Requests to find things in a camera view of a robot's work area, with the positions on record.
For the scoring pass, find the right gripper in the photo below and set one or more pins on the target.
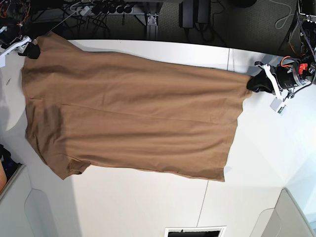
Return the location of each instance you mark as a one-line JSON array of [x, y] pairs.
[[11, 39]]

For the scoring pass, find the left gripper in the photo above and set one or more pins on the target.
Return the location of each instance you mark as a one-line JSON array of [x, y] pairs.
[[292, 75]]

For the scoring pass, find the brown t-shirt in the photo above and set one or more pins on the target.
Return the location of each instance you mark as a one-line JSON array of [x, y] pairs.
[[118, 110]]

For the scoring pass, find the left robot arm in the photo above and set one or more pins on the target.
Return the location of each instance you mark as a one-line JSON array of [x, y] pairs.
[[304, 18]]

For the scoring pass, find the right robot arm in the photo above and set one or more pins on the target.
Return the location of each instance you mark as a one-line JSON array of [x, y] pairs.
[[14, 16]]

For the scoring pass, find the black power strip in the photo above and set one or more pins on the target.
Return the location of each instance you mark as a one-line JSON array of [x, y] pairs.
[[101, 9]]

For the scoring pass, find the black power adapter box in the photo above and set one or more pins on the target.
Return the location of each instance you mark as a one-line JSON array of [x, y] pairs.
[[186, 14]]

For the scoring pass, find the right grey chair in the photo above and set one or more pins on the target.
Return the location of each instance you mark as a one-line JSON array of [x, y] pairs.
[[286, 219]]

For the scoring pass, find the grey chair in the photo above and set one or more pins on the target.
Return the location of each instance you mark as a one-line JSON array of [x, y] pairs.
[[24, 211], [286, 219]]

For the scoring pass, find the white framed floor vent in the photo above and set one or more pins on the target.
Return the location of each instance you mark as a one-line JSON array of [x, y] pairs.
[[195, 232]]

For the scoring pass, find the left grey chair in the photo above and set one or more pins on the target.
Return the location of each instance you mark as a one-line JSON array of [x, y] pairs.
[[24, 211]]

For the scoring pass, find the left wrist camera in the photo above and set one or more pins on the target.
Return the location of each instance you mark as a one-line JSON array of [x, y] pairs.
[[278, 104]]

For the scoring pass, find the aluminium table frame post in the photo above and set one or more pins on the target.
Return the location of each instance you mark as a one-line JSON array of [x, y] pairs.
[[152, 26]]

